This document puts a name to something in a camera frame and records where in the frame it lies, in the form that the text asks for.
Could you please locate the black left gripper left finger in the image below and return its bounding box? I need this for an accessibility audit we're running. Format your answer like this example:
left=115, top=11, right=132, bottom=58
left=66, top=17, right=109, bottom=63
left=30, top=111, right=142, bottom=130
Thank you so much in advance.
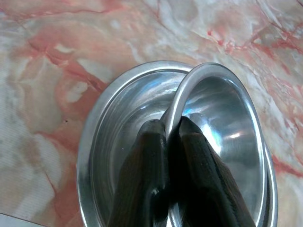
left=107, top=119, right=170, bottom=227

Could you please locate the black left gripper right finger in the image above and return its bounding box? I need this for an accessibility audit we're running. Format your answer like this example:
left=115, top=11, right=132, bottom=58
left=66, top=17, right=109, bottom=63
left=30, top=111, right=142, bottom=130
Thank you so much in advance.
left=166, top=116, right=256, bottom=227

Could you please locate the small steel bowl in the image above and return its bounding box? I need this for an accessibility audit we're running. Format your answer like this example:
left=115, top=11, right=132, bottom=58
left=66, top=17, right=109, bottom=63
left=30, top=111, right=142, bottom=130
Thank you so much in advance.
left=164, top=61, right=273, bottom=227

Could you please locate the large steel plate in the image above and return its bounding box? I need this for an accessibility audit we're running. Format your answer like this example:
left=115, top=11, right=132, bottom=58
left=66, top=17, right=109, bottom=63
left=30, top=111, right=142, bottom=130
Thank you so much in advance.
left=76, top=60, right=279, bottom=227

